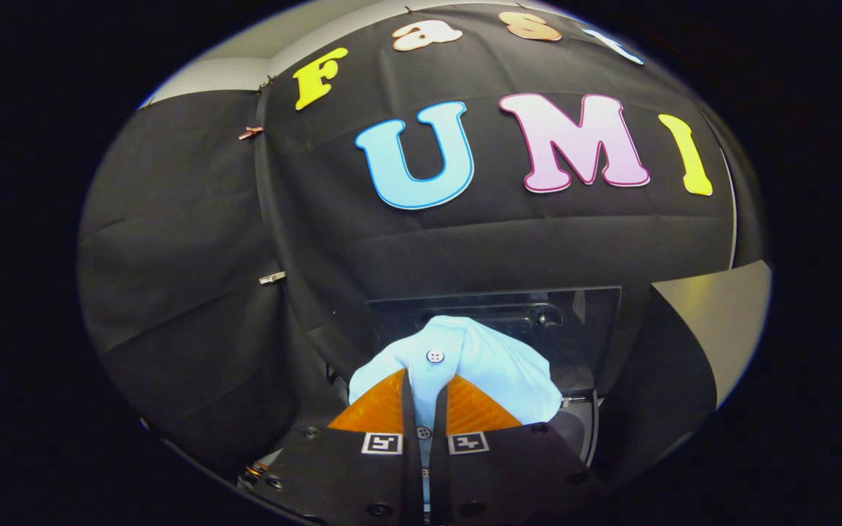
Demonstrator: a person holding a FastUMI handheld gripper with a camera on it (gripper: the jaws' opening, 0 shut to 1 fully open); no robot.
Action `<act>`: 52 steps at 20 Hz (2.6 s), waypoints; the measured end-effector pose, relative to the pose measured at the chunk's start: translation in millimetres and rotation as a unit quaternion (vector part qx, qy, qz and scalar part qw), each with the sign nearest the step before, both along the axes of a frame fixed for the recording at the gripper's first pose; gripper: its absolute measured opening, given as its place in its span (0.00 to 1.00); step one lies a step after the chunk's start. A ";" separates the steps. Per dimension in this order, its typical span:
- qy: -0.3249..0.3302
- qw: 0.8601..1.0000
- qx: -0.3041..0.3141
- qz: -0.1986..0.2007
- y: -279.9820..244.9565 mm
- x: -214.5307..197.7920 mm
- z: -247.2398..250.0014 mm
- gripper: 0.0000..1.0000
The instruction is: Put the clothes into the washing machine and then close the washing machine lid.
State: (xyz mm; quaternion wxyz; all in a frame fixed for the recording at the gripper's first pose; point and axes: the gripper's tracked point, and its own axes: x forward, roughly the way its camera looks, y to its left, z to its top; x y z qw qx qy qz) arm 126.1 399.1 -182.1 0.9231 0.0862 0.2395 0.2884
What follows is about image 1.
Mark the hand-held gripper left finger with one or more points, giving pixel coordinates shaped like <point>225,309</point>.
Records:
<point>412,424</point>

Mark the small pink clip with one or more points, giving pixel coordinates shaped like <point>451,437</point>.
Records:
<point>251,132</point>

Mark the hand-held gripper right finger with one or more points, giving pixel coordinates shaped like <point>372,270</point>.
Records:
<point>439,416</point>

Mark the washing machine with steel drum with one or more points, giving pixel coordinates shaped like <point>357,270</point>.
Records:
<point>580,431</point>

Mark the light blue collared shirt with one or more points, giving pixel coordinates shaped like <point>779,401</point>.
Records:
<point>494,358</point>

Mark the black backdrop cloth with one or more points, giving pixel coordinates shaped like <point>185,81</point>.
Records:
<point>194,256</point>

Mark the small white clip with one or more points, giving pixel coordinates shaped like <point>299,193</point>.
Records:
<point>272,277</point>

